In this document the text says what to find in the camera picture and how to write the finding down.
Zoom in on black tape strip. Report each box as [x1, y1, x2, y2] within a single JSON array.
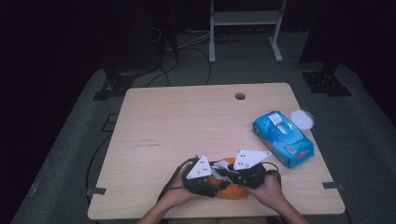
[[321, 181, 346, 191], [85, 187, 107, 197]]

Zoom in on person's left hand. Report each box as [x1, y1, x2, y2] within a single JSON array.
[[163, 174, 204, 207]]

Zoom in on person's right hand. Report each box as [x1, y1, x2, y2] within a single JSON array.
[[245, 173, 287, 212]]

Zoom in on white metal stand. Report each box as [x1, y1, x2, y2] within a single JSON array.
[[208, 0, 289, 64]]

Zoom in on black stand base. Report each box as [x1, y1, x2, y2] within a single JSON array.
[[301, 61, 353, 98], [92, 65, 157, 102]]

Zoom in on white wet wipe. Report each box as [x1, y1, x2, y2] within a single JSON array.
[[211, 160, 238, 183]]

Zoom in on black cable bundle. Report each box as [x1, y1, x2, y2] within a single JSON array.
[[214, 30, 248, 45]]

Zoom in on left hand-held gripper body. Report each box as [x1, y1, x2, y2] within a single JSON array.
[[180, 154, 230, 199]]

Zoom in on orange plush toy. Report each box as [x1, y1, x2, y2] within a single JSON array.
[[205, 157, 250, 201]]

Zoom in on black floor cable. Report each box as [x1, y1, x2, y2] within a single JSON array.
[[184, 46, 213, 87], [146, 50, 181, 89]]

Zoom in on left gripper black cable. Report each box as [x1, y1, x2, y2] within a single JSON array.
[[156, 156, 201, 203]]

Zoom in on white floor cables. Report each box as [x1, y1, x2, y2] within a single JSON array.
[[177, 29, 213, 50]]

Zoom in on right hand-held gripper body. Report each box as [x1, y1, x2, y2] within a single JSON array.
[[228, 149, 273, 190]]

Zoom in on thin black hanging cable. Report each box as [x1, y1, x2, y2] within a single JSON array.
[[85, 132, 114, 207]]

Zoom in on white oval pack lid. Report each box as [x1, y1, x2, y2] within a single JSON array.
[[290, 108, 316, 132]]

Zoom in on blue wet wipes pack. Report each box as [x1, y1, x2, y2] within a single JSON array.
[[251, 110, 316, 169]]

